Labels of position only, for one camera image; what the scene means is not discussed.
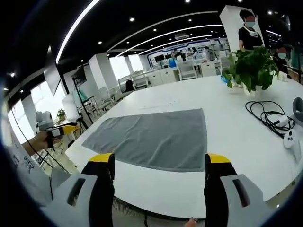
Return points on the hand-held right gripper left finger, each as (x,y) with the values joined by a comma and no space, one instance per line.
(94,189)

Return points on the white handheld controller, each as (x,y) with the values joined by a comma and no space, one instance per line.
(290,139)

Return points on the black tripod stand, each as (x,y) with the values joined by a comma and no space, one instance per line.
(82,99)

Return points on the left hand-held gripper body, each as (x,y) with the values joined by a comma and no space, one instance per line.
(45,123)

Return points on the person's white printed shirt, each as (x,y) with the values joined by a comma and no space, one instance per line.
(23,165)

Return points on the grey towel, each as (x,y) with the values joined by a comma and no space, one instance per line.
(151,134)

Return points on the person's left hand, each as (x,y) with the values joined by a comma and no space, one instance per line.
(45,141)

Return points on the small green plant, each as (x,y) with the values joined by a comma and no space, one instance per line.
(61,114)

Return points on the white power adapter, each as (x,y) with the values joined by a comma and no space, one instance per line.
(280,122)

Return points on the white table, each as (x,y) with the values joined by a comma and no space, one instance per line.
(213,132)

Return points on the green potted plant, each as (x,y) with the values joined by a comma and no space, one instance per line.
(252,68)

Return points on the person's right hand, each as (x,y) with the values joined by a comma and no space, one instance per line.
(191,221)

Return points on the grey headset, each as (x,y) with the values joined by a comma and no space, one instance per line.
(297,107)

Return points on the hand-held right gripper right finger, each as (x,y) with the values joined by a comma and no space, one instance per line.
(227,189)

